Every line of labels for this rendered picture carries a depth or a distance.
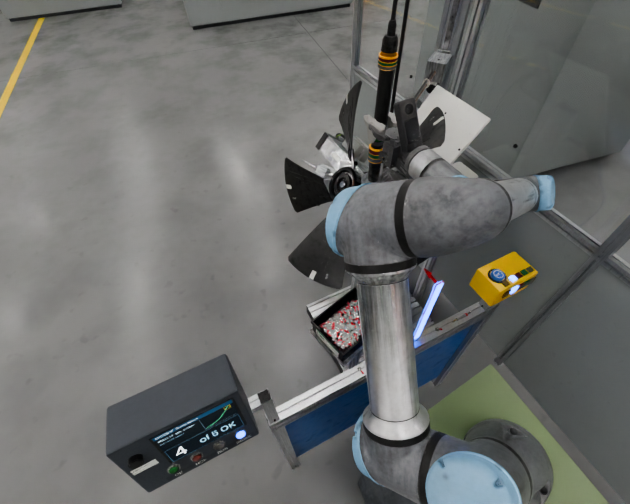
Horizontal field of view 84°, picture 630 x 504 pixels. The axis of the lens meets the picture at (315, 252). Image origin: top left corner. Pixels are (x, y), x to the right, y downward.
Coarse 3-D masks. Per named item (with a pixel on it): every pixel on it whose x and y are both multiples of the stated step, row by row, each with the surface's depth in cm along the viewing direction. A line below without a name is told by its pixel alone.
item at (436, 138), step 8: (432, 112) 107; (440, 112) 102; (424, 120) 110; (432, 120) 103; (424, 128) 104; (432, 128) 100; (440, 128) 96; (424, 136) 100; (432, 136) 97; (440, 136) 94; (424, 144) 98; (432, 144) 95; (440, 144) 93
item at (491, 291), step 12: (492, 264) 112; (504, 264) 112; (516, 264) 112; (528, 264) 112; (480, 276) 111; (528, 276) 109; (480, 288) 114; (492, 288) 108; (504, 288) 107; (492, 300) 110
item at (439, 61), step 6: (432, 54) 133; (438, 54) 133; (444, 54) 133; (432, 60) 130; (438, 60) 130; (444, 60) 130; (450, 60) 133; (426, 66) 131; (432, 66) 130; (438, 66) 129; (444, 66) 128; (426, 72) 133; (438, 72) 131; (444, 72) 130; (432, 78) 133; (438, 78) 132; (444, 78) 135
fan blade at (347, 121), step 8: (360, 80) 116; (352, 88) 122; (360, 88) 116; (352, 96) 121; (344, 104) 129; (352, 104) 120; (344, 112) 129; (352, 112) 119; (344, 120) 130; (352, 120) 118; (344, 128) 131; (352, 128) 118; (352, 136) 118
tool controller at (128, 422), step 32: (160, 384) 76; (192, 384) 74; (224, 384) 73; (128, 416) 71; (160, 416) 70; (192, 416) 70; (224, 416) 74; (128, 448) 67; (160, 448) 70; (224, 448) 80; (160, 480) 76
